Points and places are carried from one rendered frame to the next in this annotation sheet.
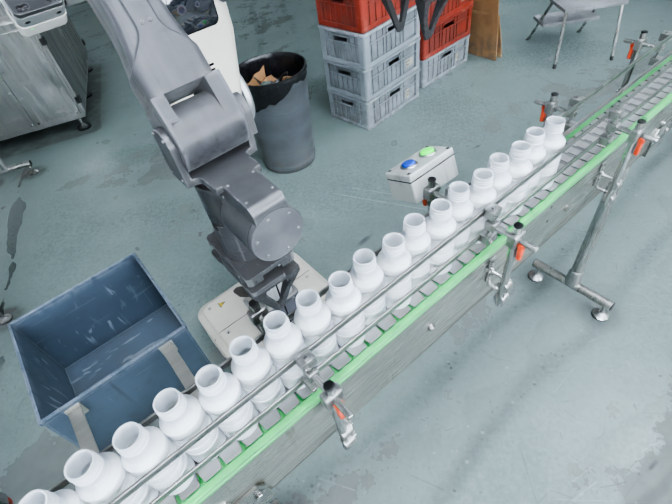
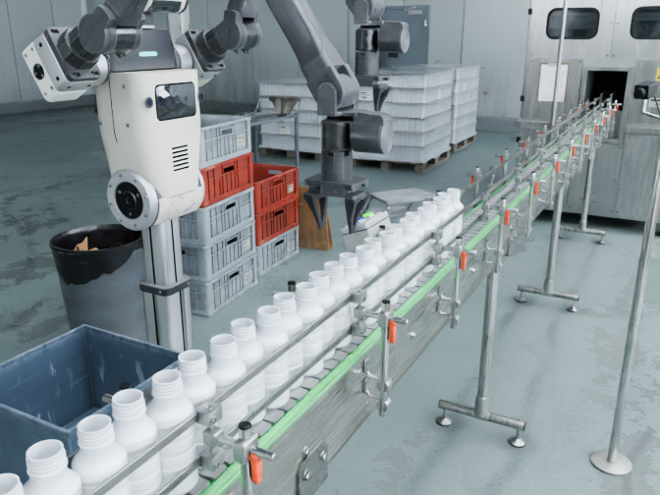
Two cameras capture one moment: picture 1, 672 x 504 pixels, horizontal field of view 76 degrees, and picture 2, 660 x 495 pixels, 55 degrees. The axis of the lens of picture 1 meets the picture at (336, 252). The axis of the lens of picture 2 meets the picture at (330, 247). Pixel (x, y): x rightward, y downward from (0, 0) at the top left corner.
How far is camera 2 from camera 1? 0.91 m
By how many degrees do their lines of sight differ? 37
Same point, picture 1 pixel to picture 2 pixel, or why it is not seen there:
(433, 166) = (378, 221)
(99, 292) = (43, 367)
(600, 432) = not seen: outside the picture
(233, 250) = (338, 172)
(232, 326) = not seen: outside the picture
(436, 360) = not seen: outside the picture
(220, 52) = (192, 137)
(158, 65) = (329, 54)
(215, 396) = (312, 302)
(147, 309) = (76, 409)
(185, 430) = (298, 324)
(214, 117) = (351, 82)
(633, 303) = (540, 427)
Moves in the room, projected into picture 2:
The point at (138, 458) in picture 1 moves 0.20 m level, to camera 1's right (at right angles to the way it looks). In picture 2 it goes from (276, 331) to (381, 305)
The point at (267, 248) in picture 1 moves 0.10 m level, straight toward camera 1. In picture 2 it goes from (383, 142) to (429, 150)
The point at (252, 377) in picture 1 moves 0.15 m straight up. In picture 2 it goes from (328, 301) to (328, 221)
